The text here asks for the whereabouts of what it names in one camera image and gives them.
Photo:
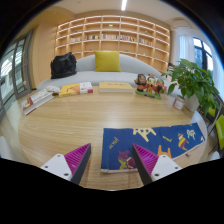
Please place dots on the yellow and pink book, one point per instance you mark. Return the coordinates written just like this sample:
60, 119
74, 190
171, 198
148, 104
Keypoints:
75, 89

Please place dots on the colourful figurine trio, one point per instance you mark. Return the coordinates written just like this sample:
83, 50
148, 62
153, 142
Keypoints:
150, 86

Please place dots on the yellow cushion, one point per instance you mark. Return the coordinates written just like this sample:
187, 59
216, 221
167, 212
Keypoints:
107, 61

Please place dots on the green potted plant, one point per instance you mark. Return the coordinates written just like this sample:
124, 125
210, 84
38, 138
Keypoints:
195, 81

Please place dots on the lime green chair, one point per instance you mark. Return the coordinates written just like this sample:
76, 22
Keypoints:
220, 130
211, 112

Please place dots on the blue patterned towel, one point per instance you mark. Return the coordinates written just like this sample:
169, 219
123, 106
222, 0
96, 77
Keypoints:
150, 141

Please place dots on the small white crumpled object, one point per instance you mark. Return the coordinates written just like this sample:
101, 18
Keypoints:
53, 89

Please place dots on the grey curved sofa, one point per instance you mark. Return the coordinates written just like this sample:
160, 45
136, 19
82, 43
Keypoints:
86, 76

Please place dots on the black bag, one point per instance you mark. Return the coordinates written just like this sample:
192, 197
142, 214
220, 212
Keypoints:
63, 66

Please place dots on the flat yellow book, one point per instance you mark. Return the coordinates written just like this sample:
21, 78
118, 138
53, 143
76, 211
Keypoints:
115, 87

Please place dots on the wooden wall shelf unit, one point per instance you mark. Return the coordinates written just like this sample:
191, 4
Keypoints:
110, 33

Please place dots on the white air conditioner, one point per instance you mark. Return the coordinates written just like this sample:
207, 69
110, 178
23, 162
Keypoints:
181, 24

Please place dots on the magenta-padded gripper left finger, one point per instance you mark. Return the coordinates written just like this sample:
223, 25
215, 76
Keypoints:
75, 160

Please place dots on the white sheer curtain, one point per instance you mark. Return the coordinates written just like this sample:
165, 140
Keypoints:
186, 48

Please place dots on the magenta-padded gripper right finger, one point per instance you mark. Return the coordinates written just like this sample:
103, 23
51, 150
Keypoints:
148, 161

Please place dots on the glass door with grey frame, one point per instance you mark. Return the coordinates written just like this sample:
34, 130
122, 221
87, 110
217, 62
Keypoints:
13, 73

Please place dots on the dark-framed window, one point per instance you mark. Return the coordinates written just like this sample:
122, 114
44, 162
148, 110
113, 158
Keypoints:
201, 53

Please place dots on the small white jar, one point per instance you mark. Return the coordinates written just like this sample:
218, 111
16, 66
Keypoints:
179, 103

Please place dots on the long ceiling light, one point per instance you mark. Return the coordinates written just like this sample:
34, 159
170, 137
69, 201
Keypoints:
124, 4

